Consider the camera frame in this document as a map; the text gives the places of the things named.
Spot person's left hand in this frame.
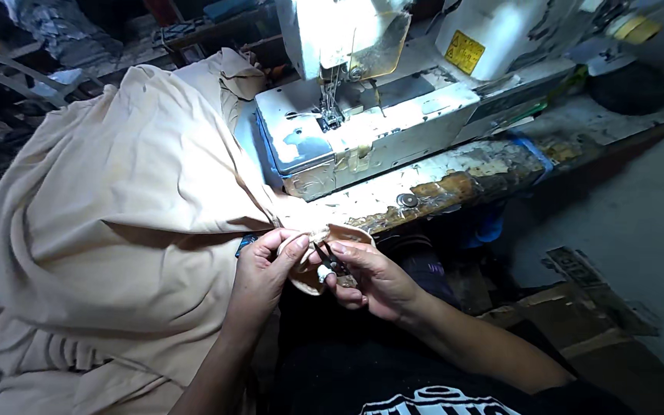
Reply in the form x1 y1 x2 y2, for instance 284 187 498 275
227 227 311 335

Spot person's right hand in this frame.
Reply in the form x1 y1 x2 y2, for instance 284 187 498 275
309 240 426 324

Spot small black thread snips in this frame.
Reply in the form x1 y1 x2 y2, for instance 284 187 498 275
312 241 352 283

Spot beige fabric garment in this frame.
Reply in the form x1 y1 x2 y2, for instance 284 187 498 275
0 47 377 415

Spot person's right forearm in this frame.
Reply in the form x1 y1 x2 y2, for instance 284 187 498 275
400 289 577 395

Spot person's left forearm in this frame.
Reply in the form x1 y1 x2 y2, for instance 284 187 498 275
168 314 268 415

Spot person's legs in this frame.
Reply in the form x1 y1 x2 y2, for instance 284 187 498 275
375 231 462 312

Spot person's body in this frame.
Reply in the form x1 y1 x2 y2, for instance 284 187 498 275
271 288 644 415

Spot worn sewing table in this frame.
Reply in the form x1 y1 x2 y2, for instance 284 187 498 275
274 58 664 237

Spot white industrial sewing machine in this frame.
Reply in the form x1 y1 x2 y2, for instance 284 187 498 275
255 0 604 202

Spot blue cloth strip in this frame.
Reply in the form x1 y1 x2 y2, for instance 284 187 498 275
510 130 554 184

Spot green tool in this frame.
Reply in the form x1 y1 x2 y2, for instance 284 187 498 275
492 101 549 134

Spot flattened brown cardboard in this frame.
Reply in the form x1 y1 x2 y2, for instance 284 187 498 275
476 281 664 413

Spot pile of grey fabric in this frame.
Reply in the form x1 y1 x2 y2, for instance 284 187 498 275
0 0 124 72

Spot white plastic chair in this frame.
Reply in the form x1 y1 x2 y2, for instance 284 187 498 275
0 47 105 109

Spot round black cushion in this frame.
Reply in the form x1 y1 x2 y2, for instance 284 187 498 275
586 60 664 116

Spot yellow thread cone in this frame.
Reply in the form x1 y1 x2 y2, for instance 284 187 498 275
606 14 662 45

